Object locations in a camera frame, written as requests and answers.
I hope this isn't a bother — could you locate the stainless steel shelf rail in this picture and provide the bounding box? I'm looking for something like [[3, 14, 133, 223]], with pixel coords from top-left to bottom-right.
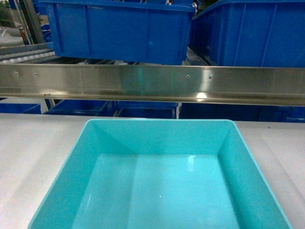
[[0, 64, 305, 106]]

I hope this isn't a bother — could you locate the blue bin below rail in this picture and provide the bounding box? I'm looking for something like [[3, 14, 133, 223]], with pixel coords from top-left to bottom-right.
[[116, 101, 178, 119]]

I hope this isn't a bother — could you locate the teal plastic bin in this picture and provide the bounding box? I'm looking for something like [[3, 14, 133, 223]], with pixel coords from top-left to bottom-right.
[[29, 119, 291, 229]]

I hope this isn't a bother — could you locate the blue bin upper left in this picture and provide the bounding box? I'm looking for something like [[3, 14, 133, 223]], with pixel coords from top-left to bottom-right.
[[44, 0, 195, 65]]

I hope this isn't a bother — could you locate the blue bin upper right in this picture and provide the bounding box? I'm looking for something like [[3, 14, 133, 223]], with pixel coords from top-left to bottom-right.
[[189, 0, 305, 68]]

